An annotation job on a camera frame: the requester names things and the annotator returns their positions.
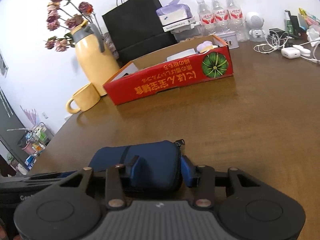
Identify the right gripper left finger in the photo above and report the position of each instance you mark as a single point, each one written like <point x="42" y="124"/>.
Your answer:
<point x="118" y="178"/>

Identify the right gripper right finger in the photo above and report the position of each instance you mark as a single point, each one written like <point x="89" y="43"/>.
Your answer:
<point x="201" y="180"/>

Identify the navy blue zip case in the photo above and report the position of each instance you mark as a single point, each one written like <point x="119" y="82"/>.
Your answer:
<point x="158" y="174"/>

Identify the clear pack cotton pads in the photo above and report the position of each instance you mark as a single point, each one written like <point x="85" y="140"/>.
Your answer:
<point x="185" y="53"/>

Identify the storage trolley with items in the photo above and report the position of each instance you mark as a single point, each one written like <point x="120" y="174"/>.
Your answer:
<point x="34" y="142"/>

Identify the yellow ceramic mug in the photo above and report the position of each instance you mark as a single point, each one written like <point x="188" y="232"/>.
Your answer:
<point x="82" y="100"/>

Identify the red cardboard box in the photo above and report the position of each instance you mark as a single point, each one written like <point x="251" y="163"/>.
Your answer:
<point x="151" y="73"/>

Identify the yellow thermos jug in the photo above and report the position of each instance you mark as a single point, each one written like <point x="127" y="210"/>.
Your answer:
<point x="93" y="55"/>

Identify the silver tin box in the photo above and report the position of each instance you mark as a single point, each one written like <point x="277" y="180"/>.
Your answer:
<point x="230" y="38"/>

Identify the clear plastic container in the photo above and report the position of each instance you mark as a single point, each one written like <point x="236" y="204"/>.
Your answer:
<point x="182" y="34"/>

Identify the middle water bottle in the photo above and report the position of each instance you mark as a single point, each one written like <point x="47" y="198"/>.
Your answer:
<point x="221" y="16"/>

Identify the water bottle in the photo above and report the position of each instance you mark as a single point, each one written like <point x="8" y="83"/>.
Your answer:
<point x="221" y="16"/>
<point x="206" y="17"/>
<point x="237" y="21"/>

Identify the white flat box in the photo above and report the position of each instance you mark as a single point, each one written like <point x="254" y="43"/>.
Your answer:
<point x="180" y="25"/>

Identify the left water bottle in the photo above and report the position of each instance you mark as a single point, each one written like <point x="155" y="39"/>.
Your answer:
<point x="206" y="17"/>

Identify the white round earbud case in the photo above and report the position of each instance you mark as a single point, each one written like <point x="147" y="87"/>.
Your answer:
<point x="303" y="51"/>

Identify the right water bottle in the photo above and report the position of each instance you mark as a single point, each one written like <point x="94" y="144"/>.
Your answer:
<point x="237" y="21"/>

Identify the black paper shopping bag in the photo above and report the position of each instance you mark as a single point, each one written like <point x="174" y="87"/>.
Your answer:
<point x="136" y="30"/>

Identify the black power adapter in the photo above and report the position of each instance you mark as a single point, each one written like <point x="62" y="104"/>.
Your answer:
<point x="277" y="33"/>

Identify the small white robot figure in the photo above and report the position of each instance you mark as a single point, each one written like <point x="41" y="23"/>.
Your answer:
<point x="255" y="24"/>

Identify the purple tissue pack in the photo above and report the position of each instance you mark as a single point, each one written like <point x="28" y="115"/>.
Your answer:
<point x="173" y="12"/>

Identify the green black bottle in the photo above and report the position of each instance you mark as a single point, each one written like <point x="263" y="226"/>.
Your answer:
<point x="292" y="24"/>

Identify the dried pink flower bouquet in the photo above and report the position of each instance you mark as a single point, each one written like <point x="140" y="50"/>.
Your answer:
<point x="66" y="15"/>

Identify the colourful snack packet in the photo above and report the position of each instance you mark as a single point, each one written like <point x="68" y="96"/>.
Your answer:
<point x="306" y="19"/>

